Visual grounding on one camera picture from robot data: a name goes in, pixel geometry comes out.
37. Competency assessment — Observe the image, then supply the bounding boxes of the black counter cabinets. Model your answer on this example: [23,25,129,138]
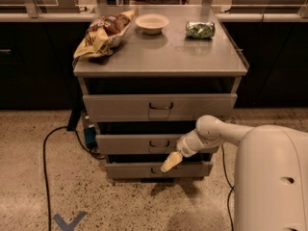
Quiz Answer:
[0,21,308,110]

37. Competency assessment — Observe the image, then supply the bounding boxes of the black cable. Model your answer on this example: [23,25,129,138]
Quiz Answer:
[42,125,105,231]
[220,144,236,231]

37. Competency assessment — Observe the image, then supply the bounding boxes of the yellow brown chip bag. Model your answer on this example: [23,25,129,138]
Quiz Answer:
[73,10,136,58]

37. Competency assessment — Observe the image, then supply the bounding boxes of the black cable left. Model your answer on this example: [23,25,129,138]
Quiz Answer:
[42,125,105,231]

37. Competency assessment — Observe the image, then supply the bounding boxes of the grey top drawer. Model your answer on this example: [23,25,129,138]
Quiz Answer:
[83,93,237,122]

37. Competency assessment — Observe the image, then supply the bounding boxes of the blue tape floor marker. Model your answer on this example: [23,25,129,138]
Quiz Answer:
[52,211,89,231]

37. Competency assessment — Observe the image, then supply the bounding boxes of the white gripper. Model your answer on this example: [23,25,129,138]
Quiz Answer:
[161,129,221,173]

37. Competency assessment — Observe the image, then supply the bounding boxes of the black cable right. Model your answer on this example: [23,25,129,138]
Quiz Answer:
[220,144,236,231]

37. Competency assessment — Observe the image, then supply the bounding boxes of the grey drawer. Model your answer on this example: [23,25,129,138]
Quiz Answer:
[83,93,237,122]
[105,161,213,179]
[96,134,181,155]

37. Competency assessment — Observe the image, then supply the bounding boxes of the white paper bowl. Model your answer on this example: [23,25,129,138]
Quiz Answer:
[136,13,169,35]

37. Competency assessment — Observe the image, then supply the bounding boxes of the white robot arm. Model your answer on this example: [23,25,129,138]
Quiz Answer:
[161,115,308,231]

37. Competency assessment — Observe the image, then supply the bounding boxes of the grey metal drawer cabinet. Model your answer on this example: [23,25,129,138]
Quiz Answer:
[74,6,247,164]

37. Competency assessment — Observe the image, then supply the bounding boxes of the green snack bag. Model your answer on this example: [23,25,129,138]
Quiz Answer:
[186,21,216,39]

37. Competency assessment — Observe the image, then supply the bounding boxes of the blue power box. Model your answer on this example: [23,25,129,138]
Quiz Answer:
[81,111,97,149]

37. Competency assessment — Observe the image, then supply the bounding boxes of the grey bottom drawer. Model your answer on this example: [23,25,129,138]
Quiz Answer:
[105,161,213,179]

